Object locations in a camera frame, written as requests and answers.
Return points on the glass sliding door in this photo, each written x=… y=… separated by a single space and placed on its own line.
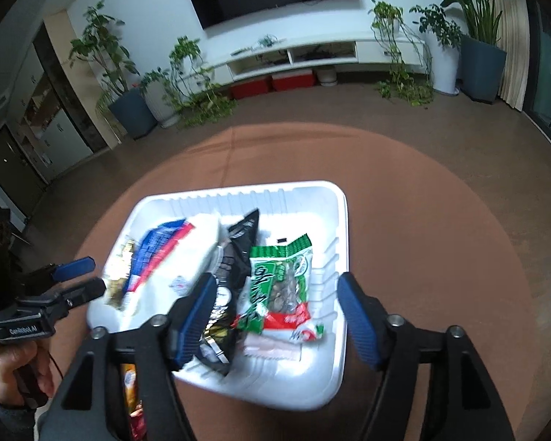
x=548 y=78

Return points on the black snack packet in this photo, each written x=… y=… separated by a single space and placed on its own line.
x=232 y=280

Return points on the plant in grey white pot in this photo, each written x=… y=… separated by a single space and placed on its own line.
x=160 y=103

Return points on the small white pot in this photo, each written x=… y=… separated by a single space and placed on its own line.
x=326 y=76

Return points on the beige curtain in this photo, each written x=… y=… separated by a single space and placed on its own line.
x=509 y=55

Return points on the white foam tray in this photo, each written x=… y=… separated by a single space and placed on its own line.
x=303 y=211

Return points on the gold snack packet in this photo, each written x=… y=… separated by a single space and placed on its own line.
x=117 y=280

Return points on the broad-leaf plant in blue pot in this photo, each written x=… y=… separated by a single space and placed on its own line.
x=482 y=69

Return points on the white television console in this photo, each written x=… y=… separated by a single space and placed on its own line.
x=376 y=50

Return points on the black remote control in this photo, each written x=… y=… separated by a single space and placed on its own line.
x=241 y=51

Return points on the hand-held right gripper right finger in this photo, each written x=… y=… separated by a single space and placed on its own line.
x=358 y=321

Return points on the tall wall cabinet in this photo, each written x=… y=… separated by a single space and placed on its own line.
x=50 y=119

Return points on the leafy tree in blue pot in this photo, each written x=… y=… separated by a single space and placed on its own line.
x=133 y=112

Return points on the long white snack packet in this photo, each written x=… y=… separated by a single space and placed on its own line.
x=193 y=248

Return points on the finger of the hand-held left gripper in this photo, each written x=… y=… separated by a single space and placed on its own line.
x=85 y=291
x=76 y=267

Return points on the blue snack packet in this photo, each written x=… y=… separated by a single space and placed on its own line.
x=158 y=243

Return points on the person's left hand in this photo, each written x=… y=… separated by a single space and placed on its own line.
x=7 y=367

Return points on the bushy plant in white pot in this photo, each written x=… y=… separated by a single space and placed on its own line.
x=443 y=64

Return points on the orange snack packet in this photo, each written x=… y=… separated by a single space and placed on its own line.
x=128 y=379

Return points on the trailing vine plant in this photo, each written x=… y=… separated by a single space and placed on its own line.
x=193 y=73
x=390 y=41

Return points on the red storage box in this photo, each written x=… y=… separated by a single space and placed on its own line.
x=293 y=81

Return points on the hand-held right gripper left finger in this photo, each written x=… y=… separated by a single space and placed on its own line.
x=193 y=321

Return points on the green snack packet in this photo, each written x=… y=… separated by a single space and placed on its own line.
x=275 y=275

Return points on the person's left forearm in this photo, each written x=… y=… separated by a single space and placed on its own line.
x=9 y=425

